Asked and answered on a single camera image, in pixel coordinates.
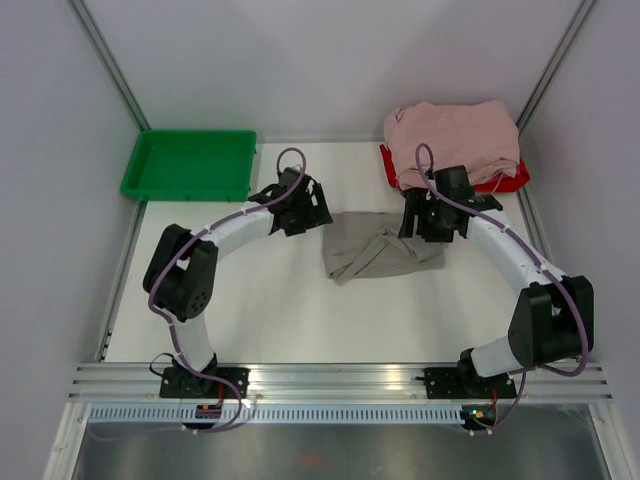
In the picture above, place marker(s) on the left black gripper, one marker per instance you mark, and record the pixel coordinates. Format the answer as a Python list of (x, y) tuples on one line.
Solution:
[(318, 215)]

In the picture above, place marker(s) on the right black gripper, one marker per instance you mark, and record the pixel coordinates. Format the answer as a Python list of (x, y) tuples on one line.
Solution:
[(417, 203)]

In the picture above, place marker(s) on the grey trousers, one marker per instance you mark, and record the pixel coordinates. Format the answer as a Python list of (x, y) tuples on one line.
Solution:
[(367, 245)]

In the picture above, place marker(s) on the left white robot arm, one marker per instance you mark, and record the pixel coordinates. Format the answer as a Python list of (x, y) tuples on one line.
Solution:
[(180, 278)]

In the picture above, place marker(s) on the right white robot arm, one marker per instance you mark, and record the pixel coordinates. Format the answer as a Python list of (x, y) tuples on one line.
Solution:
[(553, 318)]

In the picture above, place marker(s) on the pink folded trousers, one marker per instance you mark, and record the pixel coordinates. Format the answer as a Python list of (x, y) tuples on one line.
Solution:
[(482, 137)]

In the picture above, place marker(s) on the red folded garment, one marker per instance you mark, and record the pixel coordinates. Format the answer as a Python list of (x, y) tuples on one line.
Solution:
[(500, 183)]

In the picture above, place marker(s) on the green plastic tray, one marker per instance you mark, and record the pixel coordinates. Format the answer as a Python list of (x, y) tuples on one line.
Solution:
[(191, 165)]

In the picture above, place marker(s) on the left side aluminium rail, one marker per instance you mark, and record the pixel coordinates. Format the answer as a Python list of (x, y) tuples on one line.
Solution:
[(117, 290)]

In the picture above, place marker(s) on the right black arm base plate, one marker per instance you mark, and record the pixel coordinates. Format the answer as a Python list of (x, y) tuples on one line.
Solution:
[(449, 383)]

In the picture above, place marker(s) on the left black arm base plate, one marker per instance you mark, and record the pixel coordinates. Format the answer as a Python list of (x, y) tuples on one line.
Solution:
[(178, 383)]

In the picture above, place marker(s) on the right aluminium frame post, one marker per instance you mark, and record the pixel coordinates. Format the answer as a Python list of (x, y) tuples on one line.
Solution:
[(575, 26)]

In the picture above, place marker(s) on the aluminium frame post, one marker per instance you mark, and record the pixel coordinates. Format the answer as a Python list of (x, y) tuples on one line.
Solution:
[(575, 26), (99, 44)]

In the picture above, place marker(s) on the aluminium mounting rail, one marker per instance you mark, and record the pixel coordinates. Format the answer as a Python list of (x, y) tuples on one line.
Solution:
[(327, 383)]

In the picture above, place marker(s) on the slotted grey cable duct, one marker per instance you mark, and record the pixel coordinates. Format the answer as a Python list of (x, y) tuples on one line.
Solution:
[(448, 414)]

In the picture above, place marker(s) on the left aluminium frame post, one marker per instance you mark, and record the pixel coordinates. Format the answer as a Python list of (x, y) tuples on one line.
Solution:
[(99, 44)]

